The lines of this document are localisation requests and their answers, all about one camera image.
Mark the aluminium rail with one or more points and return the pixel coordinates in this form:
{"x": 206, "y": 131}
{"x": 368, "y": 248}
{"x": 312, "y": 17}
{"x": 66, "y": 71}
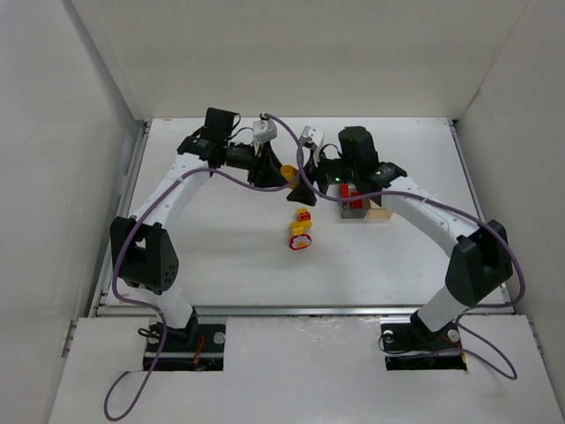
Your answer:
{"x": 264, "y": 311}

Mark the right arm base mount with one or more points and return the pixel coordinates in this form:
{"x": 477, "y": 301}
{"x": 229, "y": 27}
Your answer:
{"x": 406, "y": 351}

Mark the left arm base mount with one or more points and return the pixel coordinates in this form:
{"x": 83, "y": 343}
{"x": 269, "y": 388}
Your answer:
{"x": 199, "y": 353}

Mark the yellow peacock lego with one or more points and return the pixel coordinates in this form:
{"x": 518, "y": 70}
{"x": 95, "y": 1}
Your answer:
{"x": 289, "y": 172}

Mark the grey transparent container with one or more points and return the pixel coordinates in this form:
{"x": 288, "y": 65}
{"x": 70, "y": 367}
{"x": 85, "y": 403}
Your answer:
{"x": 354, "y": 214}

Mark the yellow square lego brick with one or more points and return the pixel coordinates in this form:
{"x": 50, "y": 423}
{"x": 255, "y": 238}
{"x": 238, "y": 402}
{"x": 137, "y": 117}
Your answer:
{"x": 300, "y": 227}

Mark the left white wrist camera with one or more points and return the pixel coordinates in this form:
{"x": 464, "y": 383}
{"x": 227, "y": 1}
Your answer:
{"x": 263, "y": 131}

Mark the small red lego brick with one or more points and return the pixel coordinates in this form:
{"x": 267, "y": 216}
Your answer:
{"x": 304, "y": 217}

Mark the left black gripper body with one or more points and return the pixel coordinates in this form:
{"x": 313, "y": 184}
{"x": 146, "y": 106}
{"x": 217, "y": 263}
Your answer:
{"x": 257, "y": 163}

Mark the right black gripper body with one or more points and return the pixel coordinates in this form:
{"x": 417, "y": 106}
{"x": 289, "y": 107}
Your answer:
{"x": 315, "y": 175}

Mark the red L-shaped lego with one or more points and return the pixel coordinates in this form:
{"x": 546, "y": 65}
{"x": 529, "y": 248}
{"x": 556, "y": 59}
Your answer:
{"x": 348, "y": 191}

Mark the amber transparent container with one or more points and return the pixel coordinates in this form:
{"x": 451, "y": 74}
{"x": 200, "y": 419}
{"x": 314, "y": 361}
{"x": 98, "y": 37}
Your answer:
{"x": 375, "y": 212}

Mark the red cloud print lego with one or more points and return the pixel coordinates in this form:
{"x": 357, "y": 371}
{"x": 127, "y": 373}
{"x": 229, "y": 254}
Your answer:
{"x": 300, "y": 241}

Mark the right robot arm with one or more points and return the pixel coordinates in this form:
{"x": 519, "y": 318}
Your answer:
{"x": 479, "y": 256}

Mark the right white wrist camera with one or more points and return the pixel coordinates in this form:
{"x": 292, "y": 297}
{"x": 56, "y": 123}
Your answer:
{"x": 313, "y": 139}

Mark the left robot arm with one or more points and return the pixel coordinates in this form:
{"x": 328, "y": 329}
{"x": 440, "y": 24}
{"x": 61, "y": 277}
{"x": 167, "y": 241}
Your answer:
{"x": 143, "y": 255}

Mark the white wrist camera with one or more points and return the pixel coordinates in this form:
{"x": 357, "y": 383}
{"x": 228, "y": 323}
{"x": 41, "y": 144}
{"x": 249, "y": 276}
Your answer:
{"x": 263, "y": 131}
{"x": 313, "y": 139}

